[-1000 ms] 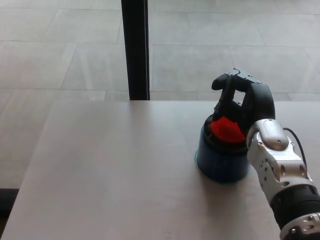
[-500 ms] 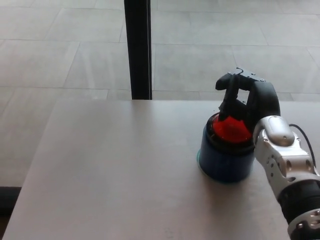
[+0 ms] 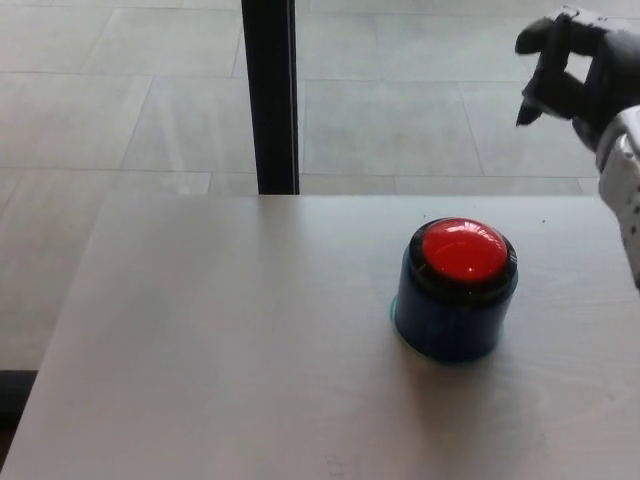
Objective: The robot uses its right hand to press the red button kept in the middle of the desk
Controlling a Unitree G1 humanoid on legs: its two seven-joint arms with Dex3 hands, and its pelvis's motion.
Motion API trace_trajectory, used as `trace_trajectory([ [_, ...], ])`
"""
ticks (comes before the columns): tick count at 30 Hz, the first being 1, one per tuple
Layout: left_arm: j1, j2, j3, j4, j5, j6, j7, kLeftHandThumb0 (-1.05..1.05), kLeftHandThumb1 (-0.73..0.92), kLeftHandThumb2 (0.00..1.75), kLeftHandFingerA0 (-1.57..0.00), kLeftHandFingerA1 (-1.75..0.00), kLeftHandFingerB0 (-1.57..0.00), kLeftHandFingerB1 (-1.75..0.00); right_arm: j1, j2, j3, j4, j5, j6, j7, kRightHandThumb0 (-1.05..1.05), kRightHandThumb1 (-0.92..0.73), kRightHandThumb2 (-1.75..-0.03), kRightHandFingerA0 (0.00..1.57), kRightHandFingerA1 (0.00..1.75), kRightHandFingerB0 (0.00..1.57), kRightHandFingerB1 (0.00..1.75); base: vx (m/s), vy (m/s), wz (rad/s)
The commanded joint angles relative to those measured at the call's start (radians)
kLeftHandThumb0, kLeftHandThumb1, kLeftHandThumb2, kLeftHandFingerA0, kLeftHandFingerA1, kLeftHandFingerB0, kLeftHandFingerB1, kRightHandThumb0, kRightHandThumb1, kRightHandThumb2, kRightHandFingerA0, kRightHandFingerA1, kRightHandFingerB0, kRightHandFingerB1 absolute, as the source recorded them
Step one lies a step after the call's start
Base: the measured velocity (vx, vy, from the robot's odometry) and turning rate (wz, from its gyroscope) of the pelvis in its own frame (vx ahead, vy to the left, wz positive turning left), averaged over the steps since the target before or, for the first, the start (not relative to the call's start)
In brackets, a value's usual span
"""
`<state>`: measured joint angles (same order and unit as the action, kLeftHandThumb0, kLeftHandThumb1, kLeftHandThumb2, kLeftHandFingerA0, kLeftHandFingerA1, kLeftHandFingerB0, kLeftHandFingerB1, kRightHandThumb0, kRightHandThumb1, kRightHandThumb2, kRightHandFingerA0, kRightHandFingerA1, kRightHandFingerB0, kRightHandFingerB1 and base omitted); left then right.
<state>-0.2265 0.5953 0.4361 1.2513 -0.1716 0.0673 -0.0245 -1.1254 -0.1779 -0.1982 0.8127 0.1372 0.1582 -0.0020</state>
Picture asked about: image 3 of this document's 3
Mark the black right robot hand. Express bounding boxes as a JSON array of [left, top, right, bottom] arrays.
[[514, 5, 640, 156]]

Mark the red push button blue base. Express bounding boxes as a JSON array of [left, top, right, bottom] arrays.
[[389, 216, 520, 363]]

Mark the black vertical post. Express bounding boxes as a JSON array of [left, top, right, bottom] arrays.
[[240, 0, 301, 196]]

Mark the black floor base plate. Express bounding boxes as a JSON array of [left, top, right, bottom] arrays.
[[0, 369, 40, 430]]

